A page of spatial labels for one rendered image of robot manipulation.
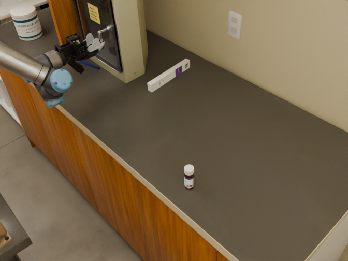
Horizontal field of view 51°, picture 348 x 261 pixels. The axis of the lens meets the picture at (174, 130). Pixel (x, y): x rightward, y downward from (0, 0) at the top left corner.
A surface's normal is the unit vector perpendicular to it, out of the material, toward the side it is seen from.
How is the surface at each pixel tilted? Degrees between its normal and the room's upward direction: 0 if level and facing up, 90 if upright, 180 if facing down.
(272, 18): 90
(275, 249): 0
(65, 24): 90
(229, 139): 0
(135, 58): 90
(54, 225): 0
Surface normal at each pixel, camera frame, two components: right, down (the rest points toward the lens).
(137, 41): 0.68, 0.48
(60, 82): 0.55, -0.17
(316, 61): -0.73, 0.49
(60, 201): -0.04, -0.73
